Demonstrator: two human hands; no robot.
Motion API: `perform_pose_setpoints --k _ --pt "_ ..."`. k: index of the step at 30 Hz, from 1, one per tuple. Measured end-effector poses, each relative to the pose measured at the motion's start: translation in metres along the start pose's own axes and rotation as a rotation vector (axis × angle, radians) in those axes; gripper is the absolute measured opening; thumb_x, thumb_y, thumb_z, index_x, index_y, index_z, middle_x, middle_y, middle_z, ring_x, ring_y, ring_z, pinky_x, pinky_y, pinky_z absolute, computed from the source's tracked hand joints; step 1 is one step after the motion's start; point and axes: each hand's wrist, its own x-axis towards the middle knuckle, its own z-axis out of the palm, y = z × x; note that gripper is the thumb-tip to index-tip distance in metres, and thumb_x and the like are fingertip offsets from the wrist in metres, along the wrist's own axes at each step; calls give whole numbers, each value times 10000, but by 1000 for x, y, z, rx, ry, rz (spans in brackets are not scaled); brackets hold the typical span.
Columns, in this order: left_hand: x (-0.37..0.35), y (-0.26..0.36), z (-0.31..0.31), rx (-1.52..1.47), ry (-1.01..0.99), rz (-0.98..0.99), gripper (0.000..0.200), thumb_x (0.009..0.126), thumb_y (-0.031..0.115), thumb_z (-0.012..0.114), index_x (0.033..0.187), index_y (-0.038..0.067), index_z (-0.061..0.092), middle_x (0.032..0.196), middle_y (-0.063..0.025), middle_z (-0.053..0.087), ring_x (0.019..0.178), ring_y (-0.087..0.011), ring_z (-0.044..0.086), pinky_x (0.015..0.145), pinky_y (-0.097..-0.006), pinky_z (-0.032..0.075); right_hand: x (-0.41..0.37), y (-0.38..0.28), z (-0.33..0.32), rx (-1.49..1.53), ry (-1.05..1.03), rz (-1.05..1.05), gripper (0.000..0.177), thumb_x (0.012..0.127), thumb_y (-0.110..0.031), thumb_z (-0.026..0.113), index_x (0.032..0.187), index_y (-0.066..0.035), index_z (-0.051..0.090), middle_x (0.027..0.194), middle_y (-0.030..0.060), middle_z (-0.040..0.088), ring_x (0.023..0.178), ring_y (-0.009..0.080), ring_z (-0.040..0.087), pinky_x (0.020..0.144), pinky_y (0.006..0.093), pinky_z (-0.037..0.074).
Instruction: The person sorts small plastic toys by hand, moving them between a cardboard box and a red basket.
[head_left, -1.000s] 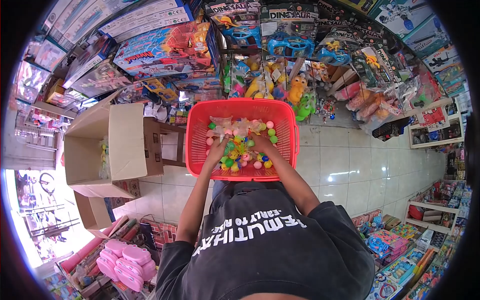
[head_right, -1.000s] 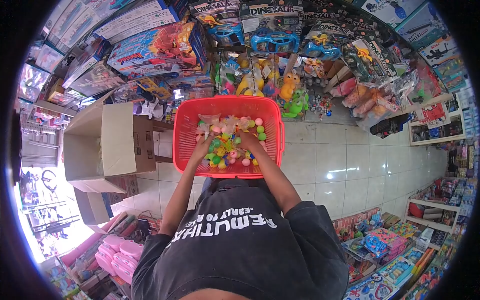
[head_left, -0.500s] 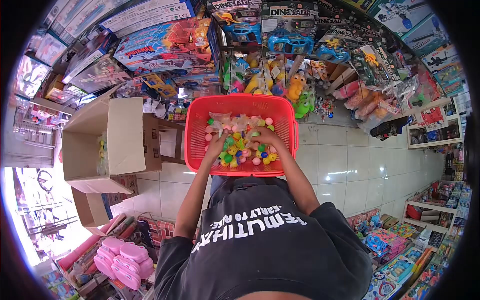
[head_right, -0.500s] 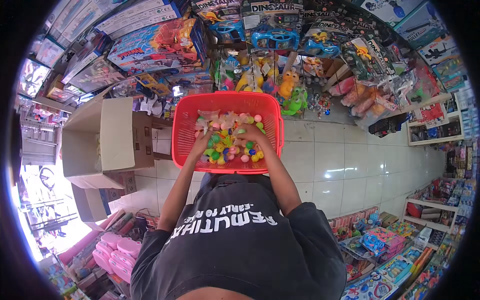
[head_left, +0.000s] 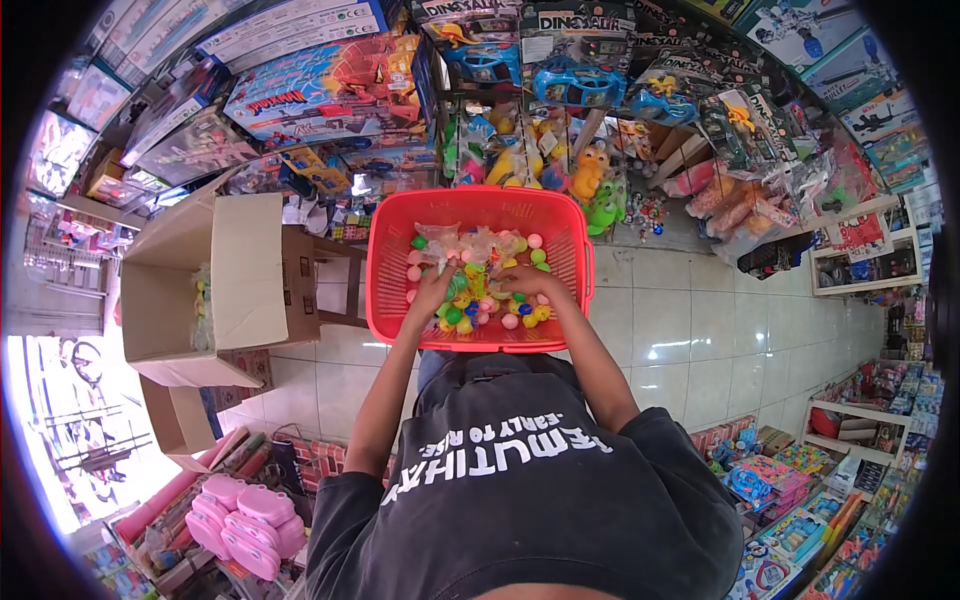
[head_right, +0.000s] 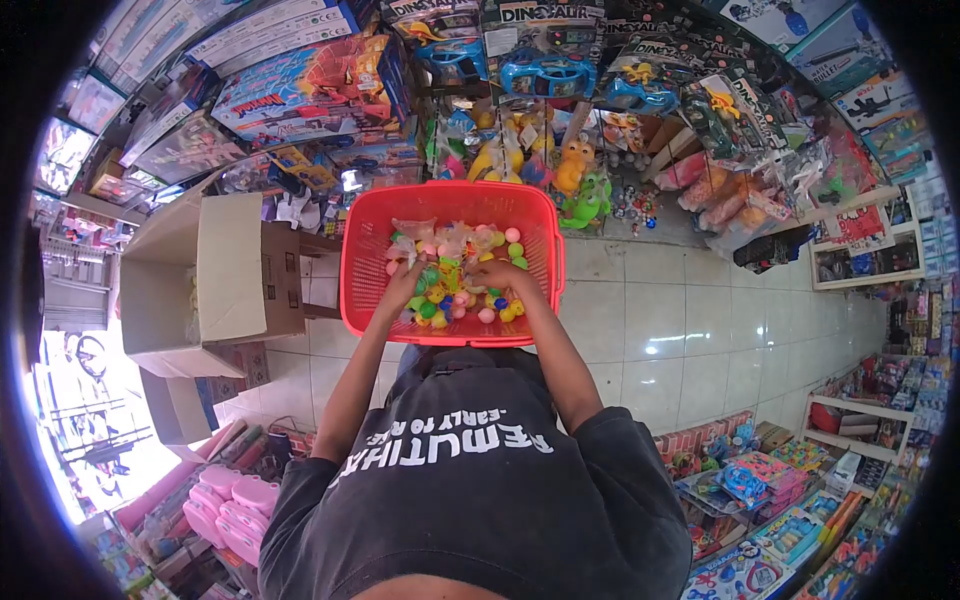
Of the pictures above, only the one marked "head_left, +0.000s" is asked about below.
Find red plastic basket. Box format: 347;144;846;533
365;184;597;354

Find person's left hand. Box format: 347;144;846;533
405;258;462;323

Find pile of colourful small balls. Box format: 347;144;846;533
405;231;556;336

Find small cardboard box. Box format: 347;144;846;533
138;375;220;475

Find person's left fingers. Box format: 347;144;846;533
430;258;462;298

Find person's body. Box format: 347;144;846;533
305;352;745;600

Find large open cardboard box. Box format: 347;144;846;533
120;166;323;390

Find white shelf unit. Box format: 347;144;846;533
807;193;926;298

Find person's right hand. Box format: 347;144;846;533
498;264;573;305

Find wooden stool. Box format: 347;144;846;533
312;237;371;330

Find bags of toys on floor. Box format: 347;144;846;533
663;159;822;280

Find low toy display shelf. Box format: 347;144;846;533
690;360;948;600

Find brick pattern box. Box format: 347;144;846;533
271;430;397;495

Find clear plastic bags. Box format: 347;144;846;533
412;221;528;273

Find bundle of pink paper rolls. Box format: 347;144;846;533
112;426;273;550

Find pile of pink toy cases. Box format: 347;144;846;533
184;472;309;583

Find full shop shelf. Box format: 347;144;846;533
26;0;945;260

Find person's legs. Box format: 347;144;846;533
416;349;468;395

